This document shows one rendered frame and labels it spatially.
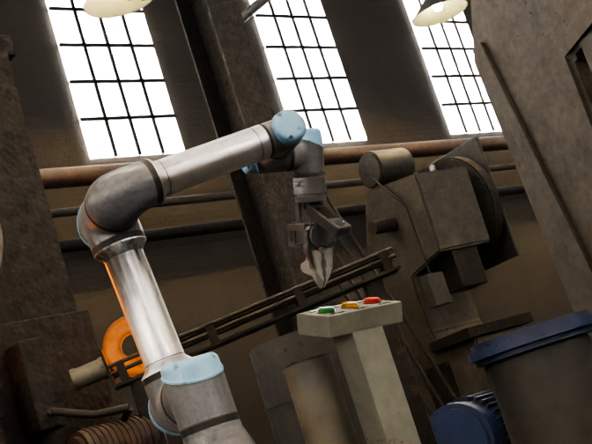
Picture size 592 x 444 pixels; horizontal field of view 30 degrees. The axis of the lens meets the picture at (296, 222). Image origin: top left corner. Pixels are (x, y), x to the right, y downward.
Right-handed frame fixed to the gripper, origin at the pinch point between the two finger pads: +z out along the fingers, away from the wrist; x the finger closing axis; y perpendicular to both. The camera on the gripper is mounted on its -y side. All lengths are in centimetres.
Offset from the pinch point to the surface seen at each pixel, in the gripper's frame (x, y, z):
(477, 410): -143, 79, 70
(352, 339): -2.5, -5.5, 13.3
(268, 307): -11.3, 34.4, 9.3
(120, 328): 19, 59, 11
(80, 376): 30, 62, 22
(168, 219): -454, 717, 22
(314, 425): 2.0, 4.7, 33.3
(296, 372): 2.2, 9.6, 21.3
